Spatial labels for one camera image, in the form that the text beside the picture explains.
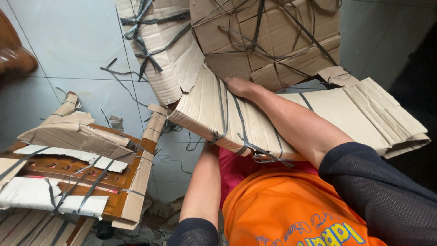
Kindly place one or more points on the person's right hand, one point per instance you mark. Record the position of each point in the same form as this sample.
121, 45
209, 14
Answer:
244, 88

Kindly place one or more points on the person's right fingers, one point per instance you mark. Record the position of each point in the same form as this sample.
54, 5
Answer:
230, 83

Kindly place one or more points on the large flattened cardboard sheet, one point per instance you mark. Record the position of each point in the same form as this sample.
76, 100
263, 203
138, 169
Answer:
283, 30

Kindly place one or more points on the red shorts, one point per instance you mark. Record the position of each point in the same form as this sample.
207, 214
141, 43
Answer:
235, 167

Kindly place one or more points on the small torn cardboard piece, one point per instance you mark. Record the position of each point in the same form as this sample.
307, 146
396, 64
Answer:
336, 76

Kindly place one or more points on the small cardboard scrap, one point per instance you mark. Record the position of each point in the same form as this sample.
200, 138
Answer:
116, 123

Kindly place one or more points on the heap of cardboard scraps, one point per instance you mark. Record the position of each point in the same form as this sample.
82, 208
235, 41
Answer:
164, 211

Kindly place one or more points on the cardboard-wrapped carved wooden furniture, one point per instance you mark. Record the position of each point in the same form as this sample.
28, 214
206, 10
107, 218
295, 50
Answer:
85, 164

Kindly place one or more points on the black round object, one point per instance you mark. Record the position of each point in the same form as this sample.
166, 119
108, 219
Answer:
104, 229

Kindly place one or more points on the glossy brown wooden furniture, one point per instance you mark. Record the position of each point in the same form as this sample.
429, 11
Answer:
13, 54

